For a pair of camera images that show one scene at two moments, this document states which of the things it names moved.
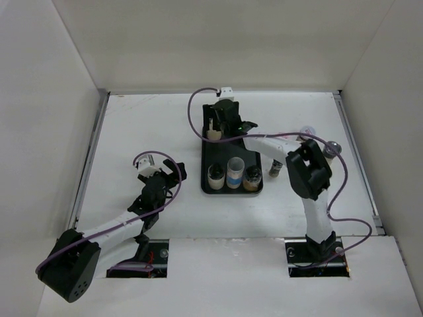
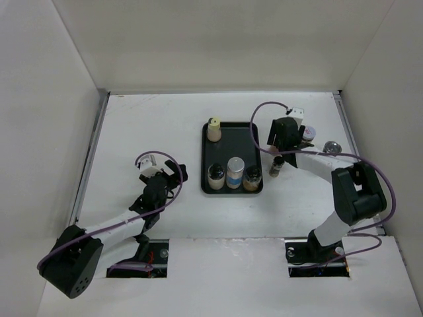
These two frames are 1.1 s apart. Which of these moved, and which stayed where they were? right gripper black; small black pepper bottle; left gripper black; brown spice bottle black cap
Moved: right gripper black
Stayed: left gripper black; small black pepper bottle; brown spice bottle black cap
